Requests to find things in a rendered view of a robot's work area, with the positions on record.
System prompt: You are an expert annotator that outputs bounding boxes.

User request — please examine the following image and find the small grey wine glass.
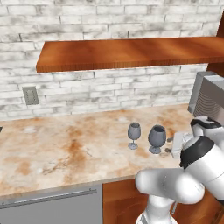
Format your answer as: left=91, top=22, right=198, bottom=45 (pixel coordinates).
left=127, top=122, right=142, bottom=151

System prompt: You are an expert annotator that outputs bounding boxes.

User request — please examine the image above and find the brown wooden wall shelf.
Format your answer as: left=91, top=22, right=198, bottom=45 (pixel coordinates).
left=35, top=36, right=224, bottom=74

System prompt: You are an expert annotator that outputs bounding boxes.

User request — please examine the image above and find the grey dishwasher door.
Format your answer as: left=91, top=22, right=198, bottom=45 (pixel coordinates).
left=0, top=183, right=103, bottom=224

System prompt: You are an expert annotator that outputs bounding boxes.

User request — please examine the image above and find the grey wall outlet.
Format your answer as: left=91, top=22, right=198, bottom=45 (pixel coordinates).
left=22, top=86, right=40, bottom=106

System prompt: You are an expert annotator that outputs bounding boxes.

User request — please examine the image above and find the large grey wine glass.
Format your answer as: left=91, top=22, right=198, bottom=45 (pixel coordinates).
left=147, top=124, right=167, bottom=155

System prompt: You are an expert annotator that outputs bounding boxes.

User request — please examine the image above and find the grey dishwasher handle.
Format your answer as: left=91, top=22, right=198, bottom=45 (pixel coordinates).
left=0, top=188, right=98, bottom=210

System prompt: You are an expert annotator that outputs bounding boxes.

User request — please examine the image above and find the grey metal appliance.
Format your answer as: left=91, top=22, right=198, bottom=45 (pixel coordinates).
left=187, top=70, right=224, bottom=121

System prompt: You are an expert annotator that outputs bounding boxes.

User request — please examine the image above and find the brown wooden tall cabinet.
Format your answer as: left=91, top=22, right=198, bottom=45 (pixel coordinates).
left=206, top=17, right=224, bottom=77

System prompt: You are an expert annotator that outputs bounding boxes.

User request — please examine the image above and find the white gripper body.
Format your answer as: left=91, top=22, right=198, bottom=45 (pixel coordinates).
left=171, top=131, right=190, bottom=159

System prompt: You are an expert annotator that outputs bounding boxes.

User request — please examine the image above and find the brown wooden cabinet door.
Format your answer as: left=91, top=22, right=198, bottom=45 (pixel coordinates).
left=102, top=178, right=224, bottom=224

